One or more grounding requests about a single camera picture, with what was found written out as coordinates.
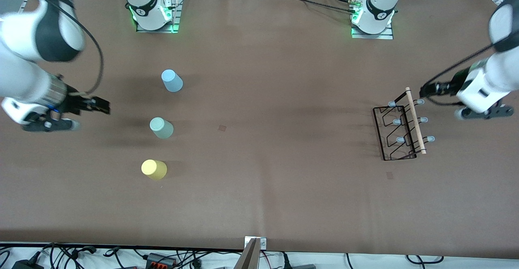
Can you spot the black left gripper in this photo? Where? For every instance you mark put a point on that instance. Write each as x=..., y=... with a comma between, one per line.
x=457, y=82

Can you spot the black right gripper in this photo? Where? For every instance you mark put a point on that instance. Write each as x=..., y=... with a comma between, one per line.
x=75, y=102

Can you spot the pale green plastic cup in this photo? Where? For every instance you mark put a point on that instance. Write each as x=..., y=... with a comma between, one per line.
x=161, y=128

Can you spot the yellow plastic cup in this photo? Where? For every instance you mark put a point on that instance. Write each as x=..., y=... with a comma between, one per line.
x=154, y=169

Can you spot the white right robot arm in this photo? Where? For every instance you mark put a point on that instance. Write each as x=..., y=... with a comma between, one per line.
x=24, y=38

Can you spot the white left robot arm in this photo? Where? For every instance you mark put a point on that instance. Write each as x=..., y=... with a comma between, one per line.
x=478, y=82

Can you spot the light blue plastic cup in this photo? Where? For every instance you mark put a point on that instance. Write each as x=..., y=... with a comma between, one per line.
x=172, y=81

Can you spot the black orange connector box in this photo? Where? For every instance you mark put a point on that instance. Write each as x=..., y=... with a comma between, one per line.
x=160, y=260

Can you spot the black power adapter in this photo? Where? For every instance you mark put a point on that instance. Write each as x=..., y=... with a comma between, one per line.
x=26, y=265

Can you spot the brown table cover sheet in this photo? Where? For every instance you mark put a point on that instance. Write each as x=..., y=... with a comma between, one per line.
x=284, y=200

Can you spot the flat grey box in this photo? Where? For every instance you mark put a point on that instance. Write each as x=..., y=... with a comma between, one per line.
x=303, y=266

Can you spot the black plug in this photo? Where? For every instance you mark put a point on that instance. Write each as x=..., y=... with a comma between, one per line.
x=285, y=261

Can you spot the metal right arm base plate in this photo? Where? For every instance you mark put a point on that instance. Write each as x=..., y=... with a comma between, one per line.
x=176, y=13

